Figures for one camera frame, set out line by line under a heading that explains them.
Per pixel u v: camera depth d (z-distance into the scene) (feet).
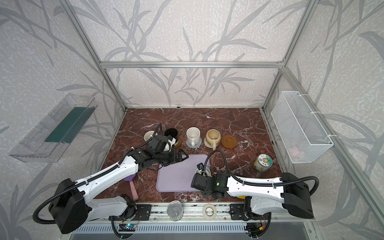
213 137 3.25
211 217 2.37
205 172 2.23
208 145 3.20
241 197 2.49
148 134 3.10
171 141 2.53
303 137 2.02
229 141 3.30
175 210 2.27
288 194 1.33
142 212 2.40
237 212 2.41
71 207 1.26
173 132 3.09
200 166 2.28
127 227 2.33
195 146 3.15
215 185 1.77
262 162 2.71
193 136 3.24
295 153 2.39
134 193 2.57
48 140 2.07
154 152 2.06
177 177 2.84
